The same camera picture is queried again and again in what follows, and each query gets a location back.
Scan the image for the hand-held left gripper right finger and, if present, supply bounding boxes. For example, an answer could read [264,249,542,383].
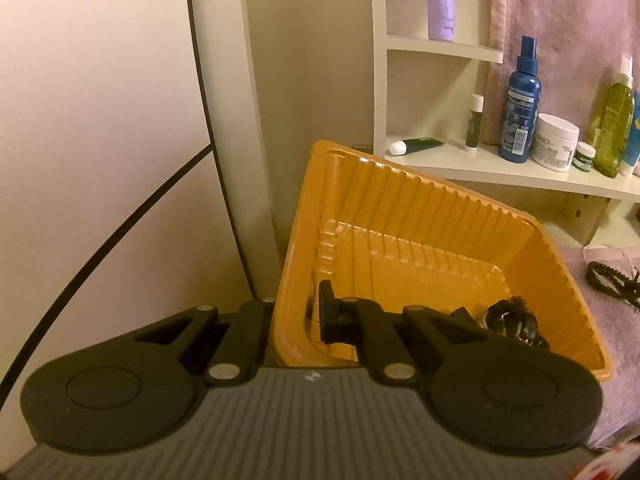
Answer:
[317,280,493,387]

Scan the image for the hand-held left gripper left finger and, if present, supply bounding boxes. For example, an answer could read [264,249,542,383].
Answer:
[132,296,275,387]

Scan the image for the orange ribbed plastic tray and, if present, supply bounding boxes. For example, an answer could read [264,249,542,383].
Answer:
[267,140,615,383]

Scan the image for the dark bead bracelet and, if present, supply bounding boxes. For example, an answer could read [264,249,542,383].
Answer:
[477,297,551,351]

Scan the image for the dark green tube white cap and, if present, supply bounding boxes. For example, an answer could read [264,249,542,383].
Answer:
[390,137,445,156]

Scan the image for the green white lip balm stick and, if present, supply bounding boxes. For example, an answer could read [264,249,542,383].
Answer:
[463,94,485,152]

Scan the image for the white wooden shelf unit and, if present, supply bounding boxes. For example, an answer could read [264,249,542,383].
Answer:
[369,0,640,247]

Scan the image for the blue spray bottle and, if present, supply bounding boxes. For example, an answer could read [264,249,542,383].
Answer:
[497,35,543,163]

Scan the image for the white cream jar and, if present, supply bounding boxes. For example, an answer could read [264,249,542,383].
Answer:
[530,113,581,173]

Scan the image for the pale pink ribbon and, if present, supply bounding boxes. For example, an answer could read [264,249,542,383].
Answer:
[582,242,640,265]

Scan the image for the pink table cloth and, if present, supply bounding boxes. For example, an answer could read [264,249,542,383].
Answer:
[542,222,640,453]

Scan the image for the small green label jar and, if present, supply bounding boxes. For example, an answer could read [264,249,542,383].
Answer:
[572,141,597,173]

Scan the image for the purple cosmetic tube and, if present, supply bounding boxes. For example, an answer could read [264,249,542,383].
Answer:
[424,0,457,41]

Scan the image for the green pump bottle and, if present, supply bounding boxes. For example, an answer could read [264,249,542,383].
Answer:
[591,53,636,178]

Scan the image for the light blue bottle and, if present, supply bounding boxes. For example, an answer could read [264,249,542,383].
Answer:
[617,90,640,178]

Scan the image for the pink towel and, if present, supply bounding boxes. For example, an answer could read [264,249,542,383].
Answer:
[487,0,640,161]

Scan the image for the black beaded necklace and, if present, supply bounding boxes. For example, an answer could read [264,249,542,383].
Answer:
[586,260,640,307]

